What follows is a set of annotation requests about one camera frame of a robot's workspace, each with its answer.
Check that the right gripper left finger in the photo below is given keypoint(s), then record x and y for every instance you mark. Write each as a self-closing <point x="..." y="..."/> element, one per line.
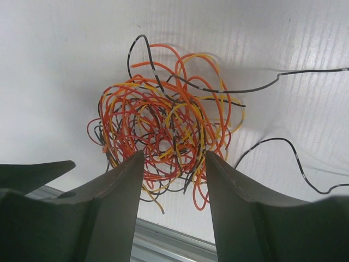
<point x="93" y="222"/>

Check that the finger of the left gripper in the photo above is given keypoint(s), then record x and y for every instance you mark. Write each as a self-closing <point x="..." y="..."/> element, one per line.
<point x="29" y="177"/>

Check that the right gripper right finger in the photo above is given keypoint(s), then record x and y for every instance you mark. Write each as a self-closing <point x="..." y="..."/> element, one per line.
<point x="252" y="222"/>

